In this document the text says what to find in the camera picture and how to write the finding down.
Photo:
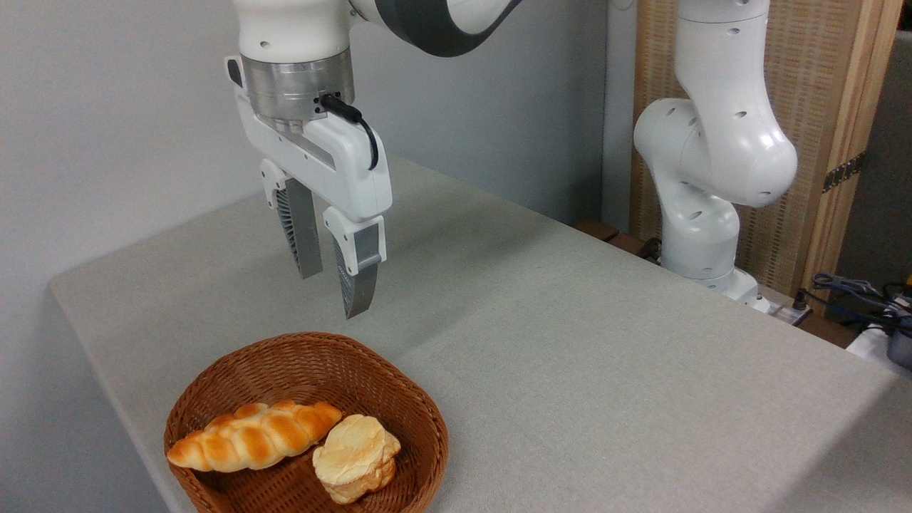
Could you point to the golden braided bread loaf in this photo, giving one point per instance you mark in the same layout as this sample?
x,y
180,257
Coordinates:
x,y
249,438

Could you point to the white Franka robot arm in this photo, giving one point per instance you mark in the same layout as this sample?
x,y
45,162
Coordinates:
x,y
712,142

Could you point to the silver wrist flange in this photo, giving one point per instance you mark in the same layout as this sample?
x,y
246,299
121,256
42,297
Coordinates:
x,y
292,89

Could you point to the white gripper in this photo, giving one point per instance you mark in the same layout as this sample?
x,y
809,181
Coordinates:
x,y
335,164

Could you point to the pale round bread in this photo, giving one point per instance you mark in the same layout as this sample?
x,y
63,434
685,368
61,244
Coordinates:
x,y
353,456

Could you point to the brown wicker basket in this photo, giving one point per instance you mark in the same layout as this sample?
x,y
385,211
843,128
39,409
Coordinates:
x,y
285,363

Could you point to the brown wooden block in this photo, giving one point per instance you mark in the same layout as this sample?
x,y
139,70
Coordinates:
x,y
597,229

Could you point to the woven bamboo folding screen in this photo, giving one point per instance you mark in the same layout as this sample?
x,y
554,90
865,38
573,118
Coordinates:
x,y
812,71

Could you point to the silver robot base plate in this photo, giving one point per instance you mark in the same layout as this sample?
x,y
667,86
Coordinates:
x,y
780,308

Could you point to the black screen hinge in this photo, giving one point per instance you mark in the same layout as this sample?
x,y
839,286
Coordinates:
x,y
844,172

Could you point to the white box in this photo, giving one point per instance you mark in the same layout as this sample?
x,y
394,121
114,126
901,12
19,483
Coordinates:
x,y
871,345

